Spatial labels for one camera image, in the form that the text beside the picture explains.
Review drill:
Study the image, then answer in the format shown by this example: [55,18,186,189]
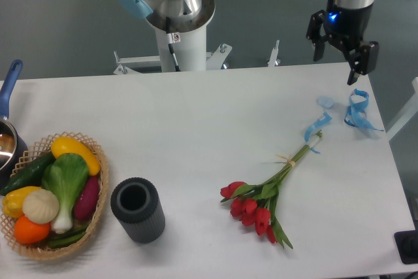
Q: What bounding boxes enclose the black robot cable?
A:
[165,16,182,73]

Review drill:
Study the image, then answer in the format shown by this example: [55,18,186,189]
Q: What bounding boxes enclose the blue handled saucepan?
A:
[1,59,27,188]

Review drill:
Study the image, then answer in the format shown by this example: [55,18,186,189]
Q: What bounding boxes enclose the green bean pods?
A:
[47,225,87,249]

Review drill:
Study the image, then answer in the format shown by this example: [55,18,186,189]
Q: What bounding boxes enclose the white metal frame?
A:
[112,40,281,76]

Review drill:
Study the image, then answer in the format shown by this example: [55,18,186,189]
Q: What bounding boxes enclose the white post at right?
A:
[386,77,417,141]

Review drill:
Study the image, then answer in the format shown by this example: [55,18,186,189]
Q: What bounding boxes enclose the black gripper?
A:
[306,0,379,86]

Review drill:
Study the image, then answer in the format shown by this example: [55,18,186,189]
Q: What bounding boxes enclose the orange fruit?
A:
[14,216,50,244]

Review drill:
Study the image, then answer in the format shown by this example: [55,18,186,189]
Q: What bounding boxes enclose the blue ribbon on stems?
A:
[304,112,332,154]

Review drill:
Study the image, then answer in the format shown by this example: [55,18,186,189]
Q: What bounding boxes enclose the woven wicker basket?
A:
[1,132,109,261]

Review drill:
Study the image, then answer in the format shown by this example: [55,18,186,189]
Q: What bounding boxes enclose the white garlic bulb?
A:
[22,189,59,224]

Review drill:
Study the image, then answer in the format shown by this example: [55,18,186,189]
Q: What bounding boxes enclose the black device at edge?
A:
[394,230,417,265]

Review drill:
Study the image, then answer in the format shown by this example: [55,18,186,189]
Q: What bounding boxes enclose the yellow bell pepper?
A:
[2,186,41,219]

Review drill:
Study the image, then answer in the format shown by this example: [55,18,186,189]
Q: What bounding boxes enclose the green bok choy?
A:
[41,153,89,234]

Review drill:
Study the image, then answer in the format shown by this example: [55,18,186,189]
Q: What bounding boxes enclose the pale blue bottle cap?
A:
[317,96,334,109]

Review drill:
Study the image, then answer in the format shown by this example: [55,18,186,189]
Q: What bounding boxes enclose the red tulip bouquet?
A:
[220,130,323,248]

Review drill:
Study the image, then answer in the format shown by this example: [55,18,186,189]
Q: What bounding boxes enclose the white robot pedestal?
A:
[154,26,206,73]

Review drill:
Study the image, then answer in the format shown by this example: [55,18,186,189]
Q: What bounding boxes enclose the green cucumber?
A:
[1,152,56,196]

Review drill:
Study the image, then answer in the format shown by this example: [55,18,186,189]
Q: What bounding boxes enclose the purple sweet potato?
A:
[73,176,99,220]

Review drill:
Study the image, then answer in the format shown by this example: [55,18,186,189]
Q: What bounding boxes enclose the curled blue ribbon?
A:
[344,89,383,131]

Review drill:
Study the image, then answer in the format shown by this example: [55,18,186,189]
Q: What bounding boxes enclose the dark grey ribbed vase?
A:
[110,177,166,244]

